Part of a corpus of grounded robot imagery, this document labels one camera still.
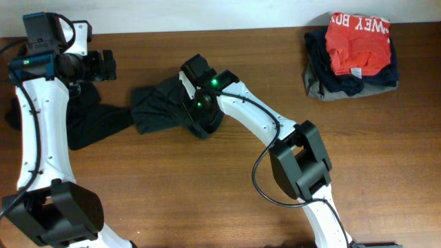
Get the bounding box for dark green t-shirt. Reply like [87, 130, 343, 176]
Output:
[130, 75, 209, 140]

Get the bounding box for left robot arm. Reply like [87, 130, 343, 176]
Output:
[1, 12, 133, 247]

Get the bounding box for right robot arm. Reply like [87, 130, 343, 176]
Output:
[179, 54, 355, 247]

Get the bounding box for black t-shirt white letters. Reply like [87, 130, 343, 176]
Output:
[4, 81, 135, 151]

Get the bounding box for grey folded t-shirt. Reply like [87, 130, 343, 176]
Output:
[304, 57, 399, 101]

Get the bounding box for navy folded t-shirt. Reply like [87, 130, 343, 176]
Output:
[304, 27, 399, 101]

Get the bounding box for red folded t-shirt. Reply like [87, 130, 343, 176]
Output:
[325, 12, 391, 78]

